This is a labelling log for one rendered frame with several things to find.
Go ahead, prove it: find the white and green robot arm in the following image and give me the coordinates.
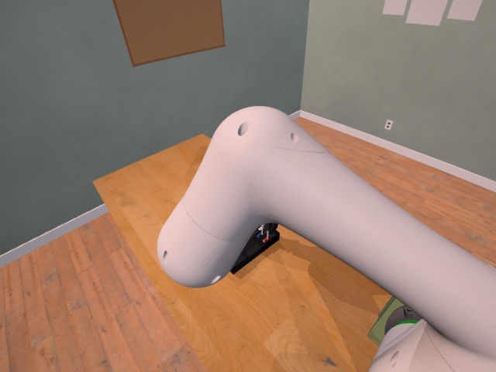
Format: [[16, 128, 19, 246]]
[[157, 106, 496, 372]]

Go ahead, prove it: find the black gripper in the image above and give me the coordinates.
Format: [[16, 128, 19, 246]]
[[261, 223, 278, 239]]

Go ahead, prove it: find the black rack of bins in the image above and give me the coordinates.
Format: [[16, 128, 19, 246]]
[[230, 226, 280, 274]]

